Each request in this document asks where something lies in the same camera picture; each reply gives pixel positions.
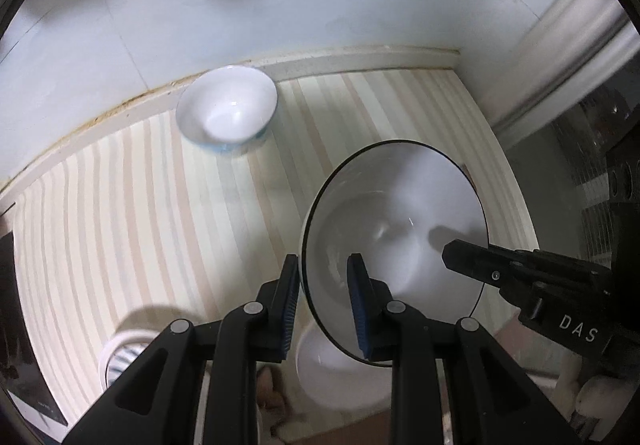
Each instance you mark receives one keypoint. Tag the white bowl with blue pattern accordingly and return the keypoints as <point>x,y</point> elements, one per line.
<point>227,110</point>

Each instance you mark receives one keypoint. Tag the white door frame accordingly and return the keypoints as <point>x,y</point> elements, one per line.
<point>565,60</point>

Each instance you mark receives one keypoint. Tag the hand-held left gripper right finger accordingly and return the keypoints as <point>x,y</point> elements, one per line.
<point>357,305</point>

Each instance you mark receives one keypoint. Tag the plain white bowl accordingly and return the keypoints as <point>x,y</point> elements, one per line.
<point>335,375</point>

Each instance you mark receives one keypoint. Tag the black-rimmed white bowl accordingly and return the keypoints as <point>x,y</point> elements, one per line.
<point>400,225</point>

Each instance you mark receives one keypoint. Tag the person's right hand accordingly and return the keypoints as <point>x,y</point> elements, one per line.
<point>595,395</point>

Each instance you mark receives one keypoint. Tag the striped cat printed table mat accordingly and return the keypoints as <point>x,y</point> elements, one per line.
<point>200,225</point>

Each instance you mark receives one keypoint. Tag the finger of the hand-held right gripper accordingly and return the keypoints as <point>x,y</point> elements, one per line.
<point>500,267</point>

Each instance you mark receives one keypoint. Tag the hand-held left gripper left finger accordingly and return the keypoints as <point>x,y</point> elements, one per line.
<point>287,305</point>

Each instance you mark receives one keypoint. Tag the blue striped plate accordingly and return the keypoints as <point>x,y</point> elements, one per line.
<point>117,355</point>

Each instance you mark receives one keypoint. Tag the black gas stove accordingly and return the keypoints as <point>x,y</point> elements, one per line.
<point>17,325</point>

